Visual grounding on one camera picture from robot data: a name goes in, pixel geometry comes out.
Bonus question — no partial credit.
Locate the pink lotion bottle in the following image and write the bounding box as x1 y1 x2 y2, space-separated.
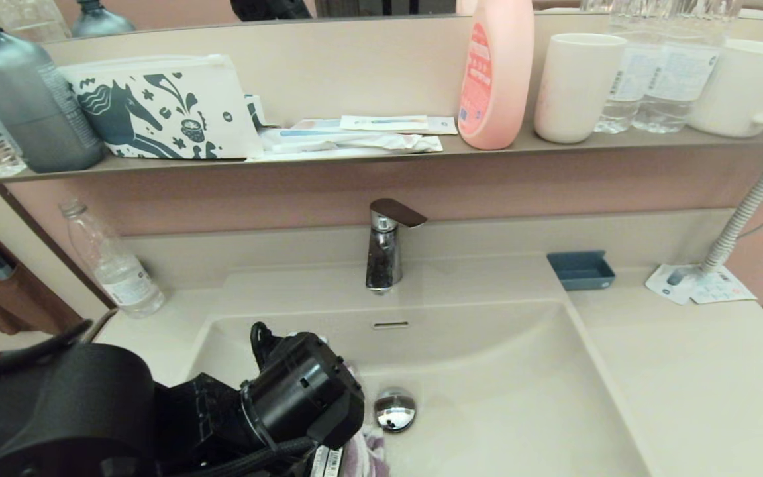
458 0 536 150

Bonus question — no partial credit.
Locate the white sachet with text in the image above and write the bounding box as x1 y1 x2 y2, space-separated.
686 268 756 305

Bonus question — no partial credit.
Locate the white sachet grey print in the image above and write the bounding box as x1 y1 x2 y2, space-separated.
643 264 700 305

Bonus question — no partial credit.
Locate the brown wall holder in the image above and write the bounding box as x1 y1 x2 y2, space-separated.
0 225 84 335

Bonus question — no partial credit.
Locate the white mug with handle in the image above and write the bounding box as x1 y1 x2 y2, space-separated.
686 38 763 138

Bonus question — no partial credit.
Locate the white handleless cup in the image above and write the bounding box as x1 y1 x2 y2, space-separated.
533 33 629 144

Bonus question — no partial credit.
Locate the white pouch horse print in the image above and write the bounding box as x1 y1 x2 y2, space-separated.
60 53 264 160

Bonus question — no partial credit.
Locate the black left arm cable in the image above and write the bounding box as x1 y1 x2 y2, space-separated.
0 320 319 477

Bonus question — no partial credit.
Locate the grey wall shelf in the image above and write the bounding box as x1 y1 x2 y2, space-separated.
0 125 763 186

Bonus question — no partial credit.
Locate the chrome sink drain stopper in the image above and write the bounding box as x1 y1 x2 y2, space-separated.
374 388 417 433

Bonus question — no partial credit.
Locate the long white wrapped packet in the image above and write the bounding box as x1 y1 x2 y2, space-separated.
259 127 445 156

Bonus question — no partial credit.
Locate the chrome faucet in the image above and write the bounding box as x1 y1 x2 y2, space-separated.
365 198 429 295

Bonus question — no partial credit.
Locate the white corrugated hose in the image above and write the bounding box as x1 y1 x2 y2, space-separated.
695 154 763 278

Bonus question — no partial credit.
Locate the wall mirror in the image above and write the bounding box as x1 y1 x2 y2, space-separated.
0 0 763 44

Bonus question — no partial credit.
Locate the small clear plastic bottle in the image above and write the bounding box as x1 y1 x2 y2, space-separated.
58 199 165 317

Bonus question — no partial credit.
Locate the large clear water bottle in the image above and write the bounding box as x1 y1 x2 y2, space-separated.
595 0 662 134
632 0 743 134

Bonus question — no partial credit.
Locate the small printed white pouch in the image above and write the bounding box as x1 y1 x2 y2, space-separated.
246 94 276 128

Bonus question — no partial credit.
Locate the white paper toothbrush packet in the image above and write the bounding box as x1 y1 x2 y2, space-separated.
340 114 460 136

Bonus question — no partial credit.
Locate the blue soap dish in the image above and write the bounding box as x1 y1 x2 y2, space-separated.
546 250 616 292

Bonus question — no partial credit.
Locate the small flat white packet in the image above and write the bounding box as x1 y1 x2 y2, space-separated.
292 118 346 132

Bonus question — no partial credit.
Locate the purple white striped towel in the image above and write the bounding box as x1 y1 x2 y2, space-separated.
342 427 390 477

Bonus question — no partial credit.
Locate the grey bottle teal cap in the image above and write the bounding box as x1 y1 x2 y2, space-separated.
0 0 107 173

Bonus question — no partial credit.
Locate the beige sink basin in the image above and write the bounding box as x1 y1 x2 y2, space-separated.
183 265 654 477

